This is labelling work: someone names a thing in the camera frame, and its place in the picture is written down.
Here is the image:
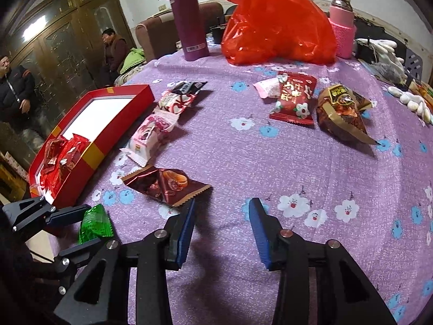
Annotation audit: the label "pink sleeved bottle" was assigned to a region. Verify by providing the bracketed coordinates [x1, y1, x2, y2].
[329, 0, 357, 59]

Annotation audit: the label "dark red chocolate packet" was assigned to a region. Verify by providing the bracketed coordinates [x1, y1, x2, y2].
[122, 165, 211, 208]

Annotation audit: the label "green candy packet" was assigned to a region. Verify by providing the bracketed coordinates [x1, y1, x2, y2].
[78, 204, 114, 244]

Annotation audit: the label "pale pink snack packet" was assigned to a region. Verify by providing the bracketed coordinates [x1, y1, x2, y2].
[253, 77, 280, 99]

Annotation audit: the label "wooden cabinet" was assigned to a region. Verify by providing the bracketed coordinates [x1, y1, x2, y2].
[1, 0, 136, 130]

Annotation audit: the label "green garment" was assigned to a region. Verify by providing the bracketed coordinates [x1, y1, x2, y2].
[118, 48, 146, 75]

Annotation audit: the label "brown gold snack packet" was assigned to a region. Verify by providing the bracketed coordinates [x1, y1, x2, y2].
[316, 84, 378, 145]

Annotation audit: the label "purple thermos bottle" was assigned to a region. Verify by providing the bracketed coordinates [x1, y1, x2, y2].
[168, 0, 209, 62]

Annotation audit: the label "red packet in box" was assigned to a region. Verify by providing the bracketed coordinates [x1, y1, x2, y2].
[40, 134, 90, 198]

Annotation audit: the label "red white heart packet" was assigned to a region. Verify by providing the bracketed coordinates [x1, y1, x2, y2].
[158, 90, 196, 115]

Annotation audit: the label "brown sofa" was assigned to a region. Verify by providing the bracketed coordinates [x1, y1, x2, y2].
[135, 2, 224, 62]

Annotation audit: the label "small red flower packet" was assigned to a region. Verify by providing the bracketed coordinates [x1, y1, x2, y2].
[269, 71, 317, 126]

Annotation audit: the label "red gift box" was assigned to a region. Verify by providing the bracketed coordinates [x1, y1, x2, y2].
[29, 84, 155, 208]

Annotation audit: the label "red plastic bag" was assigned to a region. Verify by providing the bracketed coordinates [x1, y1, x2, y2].
[222, 0, 337, 65]

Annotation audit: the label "black purple snack packet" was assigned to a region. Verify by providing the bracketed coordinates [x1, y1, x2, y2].
[170, 81, 207, 95]

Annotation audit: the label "purple floral tablecloth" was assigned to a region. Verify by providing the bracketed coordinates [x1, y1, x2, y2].
[47, 45, 433, 325]

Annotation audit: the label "pink bear snack packet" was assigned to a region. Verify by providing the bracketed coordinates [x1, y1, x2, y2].
[120, 109, 180, 167]

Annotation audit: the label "white gloves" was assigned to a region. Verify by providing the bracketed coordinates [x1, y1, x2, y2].
[355, 38, 405, 76]

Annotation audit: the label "person in black jacket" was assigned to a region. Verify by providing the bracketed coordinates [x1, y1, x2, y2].
[0, 55, 38, 132]

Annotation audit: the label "person in brown jacket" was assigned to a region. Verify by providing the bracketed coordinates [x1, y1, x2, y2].
[101, 28, 130, 87]

